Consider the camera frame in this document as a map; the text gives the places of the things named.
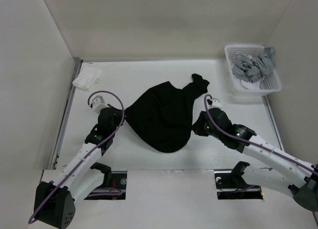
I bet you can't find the black tank top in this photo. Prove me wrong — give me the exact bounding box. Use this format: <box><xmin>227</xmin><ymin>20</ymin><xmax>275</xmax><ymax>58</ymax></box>
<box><xmin>125</xmin><ymin>74</ymin><xmax>209</xmax><ymax>153</ymax></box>

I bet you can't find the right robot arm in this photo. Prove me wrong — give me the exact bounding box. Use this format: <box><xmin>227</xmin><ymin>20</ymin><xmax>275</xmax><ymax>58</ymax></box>
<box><xmin>192</xmin><ymin>107</ymin><xmax>318</xmax><ymax>212</ymax></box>

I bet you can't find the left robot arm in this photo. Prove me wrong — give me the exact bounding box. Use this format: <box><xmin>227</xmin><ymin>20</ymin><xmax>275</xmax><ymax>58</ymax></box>
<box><xmin>28</xmin><ymin>106</ymin><xmax>125</xmax><ymax>229</ymax></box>

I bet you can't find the folded white tank top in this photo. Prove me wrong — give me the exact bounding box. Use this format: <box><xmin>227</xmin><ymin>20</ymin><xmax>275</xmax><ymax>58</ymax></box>
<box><xmin>72</xmin><ymin>66</ymin><xmax>103</xmax><ymax>91</ymax></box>

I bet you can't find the grey tank top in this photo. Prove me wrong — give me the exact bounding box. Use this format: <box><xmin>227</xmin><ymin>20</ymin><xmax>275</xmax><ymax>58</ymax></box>
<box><xmin>232</xmin><ymin>48</ymin><xmax>275</xmax><ymax>82</ymax></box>

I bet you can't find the white garment in basket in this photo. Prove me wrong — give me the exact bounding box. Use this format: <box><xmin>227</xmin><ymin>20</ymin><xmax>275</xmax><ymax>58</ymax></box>
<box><xmin>240</xmin><ymin>79</ymin><xmax>260</xmax><ymax>90</ymax></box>

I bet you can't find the white plastic basket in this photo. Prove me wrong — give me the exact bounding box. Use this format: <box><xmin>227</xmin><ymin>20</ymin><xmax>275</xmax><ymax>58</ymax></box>
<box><xmin>224</xmin><ymin>45</ymin><xmax>282</xmax><ymax>97</ymax></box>

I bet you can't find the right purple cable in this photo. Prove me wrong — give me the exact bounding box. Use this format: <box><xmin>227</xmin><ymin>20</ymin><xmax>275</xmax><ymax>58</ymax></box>
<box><xmin>204</xmin><ymin>94</ymin><xmax>318</xmax><ymax>176</ymax></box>

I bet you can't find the purple cable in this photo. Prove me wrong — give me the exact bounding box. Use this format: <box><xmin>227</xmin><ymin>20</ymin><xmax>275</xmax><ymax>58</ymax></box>
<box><xmin>28</xmin><ymin>90</ymin><xmax>125</xmax><ymax>224</ymax></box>
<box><xmin>204</xmin><ymin>94</ymin><xmax>318</xmax><ymax>176</ymax></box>

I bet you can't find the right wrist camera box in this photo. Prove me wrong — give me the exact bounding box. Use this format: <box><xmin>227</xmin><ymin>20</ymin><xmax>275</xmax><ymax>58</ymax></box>
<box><xmin>207</xmin><ymin>98</ymin><xmax>222</xmax><ymax>109</ymax></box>

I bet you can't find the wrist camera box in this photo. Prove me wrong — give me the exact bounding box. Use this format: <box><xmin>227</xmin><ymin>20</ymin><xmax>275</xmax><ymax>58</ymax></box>
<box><xmin>207</xmin><ymin>98</ymin><xmax>222</xmax><ymax>109</ymax></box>
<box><xmin>90</xmin><ymin>95</ymin><xmax>107</xmax><ymax>114</ymax></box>

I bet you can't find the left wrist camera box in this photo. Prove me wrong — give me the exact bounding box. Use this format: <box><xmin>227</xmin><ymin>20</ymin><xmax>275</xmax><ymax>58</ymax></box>
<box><xmin>90</xmin><ymin>95</ymin><xmax>107</xmax><ymax>114</ymax></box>

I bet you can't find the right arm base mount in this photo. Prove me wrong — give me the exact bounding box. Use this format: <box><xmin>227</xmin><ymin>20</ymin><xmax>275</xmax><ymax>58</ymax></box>
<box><xmin>214</xmin><ymin>161</ymin><xmax>263</xmax><ymax>200</ymax></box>

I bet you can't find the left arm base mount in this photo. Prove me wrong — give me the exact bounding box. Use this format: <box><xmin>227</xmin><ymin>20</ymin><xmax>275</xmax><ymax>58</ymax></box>
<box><xmin>85</xmin><ymin>162</ymin><xmax>128</xmax><ymax>200</ymax></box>

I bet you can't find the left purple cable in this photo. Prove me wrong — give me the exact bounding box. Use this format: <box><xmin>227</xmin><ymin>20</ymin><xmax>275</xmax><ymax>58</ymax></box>
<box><xmin>28</xmin><ymin>90</ymin><xmax>125</xmax><ymax>224</ymax></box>

